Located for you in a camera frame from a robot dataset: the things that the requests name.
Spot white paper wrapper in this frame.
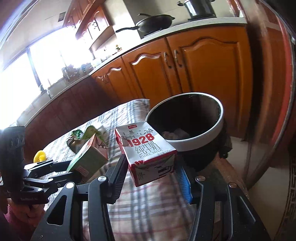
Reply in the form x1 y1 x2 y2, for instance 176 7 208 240
161 128 190 140

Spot green drink pouch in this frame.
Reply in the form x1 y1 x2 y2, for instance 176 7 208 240
81 126 106 142

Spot wooden lower kitchen cabinets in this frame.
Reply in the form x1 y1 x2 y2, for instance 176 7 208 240
24 24 253 163

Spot knife block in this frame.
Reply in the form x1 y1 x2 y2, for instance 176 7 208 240
62 65 78 82

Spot wooden upper kitchen cabinets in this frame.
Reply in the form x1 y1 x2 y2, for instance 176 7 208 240
63 0 115 53

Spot steel stock pot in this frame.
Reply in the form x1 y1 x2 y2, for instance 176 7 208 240
177 0 217 21

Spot red white milk carton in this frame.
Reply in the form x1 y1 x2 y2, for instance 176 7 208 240
115 121 177 187

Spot green snack bag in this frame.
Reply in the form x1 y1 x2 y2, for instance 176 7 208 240
66 130 84 154

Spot person's left hand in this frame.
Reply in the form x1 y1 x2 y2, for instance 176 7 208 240
4 198 45 240

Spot wooden glass sliding door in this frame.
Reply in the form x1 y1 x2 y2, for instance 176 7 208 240
240 1 295 189

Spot wooden kitchen cabinets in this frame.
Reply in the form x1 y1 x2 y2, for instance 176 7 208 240
24 24 253 163
63 0 115 53

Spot green red small carton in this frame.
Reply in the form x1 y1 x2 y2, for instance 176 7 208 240
67 134 108 183

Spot black white-rimmed trash bin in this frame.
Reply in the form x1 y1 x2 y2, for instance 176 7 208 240
145 92 232 171

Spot black wok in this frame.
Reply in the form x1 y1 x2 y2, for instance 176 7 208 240
115 13 175 35

